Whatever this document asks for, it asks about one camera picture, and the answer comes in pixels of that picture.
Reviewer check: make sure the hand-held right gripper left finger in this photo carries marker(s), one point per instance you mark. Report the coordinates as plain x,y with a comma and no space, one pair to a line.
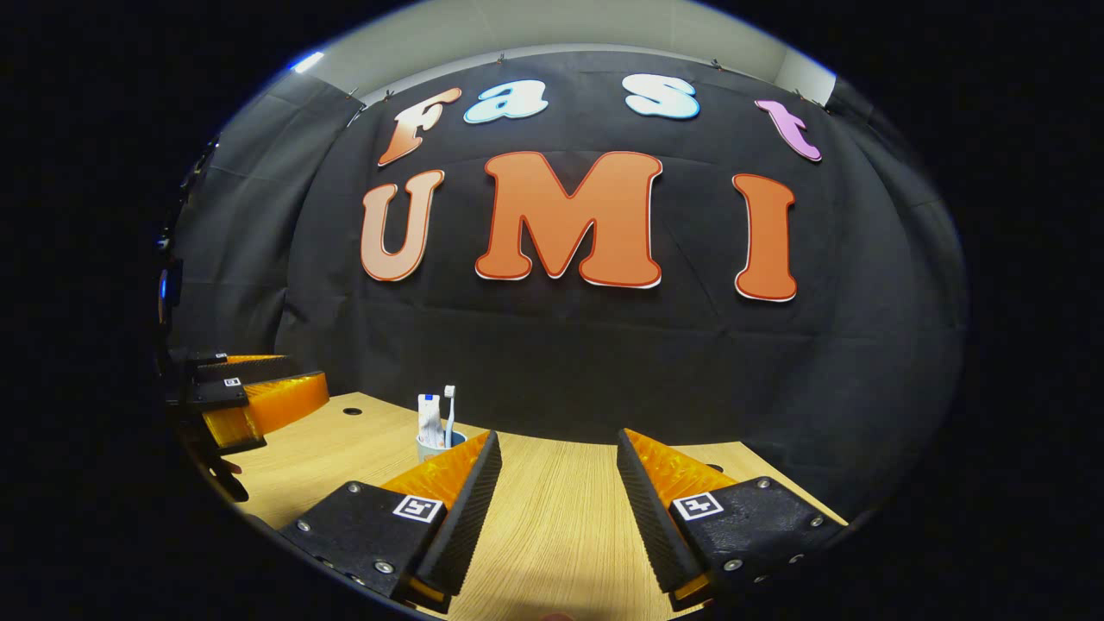
470,517

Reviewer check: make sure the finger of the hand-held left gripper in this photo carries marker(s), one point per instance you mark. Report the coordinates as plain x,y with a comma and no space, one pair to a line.
250,369
276,405

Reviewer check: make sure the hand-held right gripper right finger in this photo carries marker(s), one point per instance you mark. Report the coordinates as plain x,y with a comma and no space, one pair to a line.
655,517

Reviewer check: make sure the light blue cup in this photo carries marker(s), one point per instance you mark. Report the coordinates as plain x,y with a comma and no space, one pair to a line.
429,454

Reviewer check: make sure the white toothpaste tube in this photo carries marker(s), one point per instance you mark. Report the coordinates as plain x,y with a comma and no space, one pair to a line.
429,423

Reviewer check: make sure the white toothbrush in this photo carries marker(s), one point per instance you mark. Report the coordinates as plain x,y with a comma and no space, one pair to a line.
449,414

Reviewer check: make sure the wooden desktop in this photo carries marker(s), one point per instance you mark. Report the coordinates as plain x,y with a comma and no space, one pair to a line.
561,517

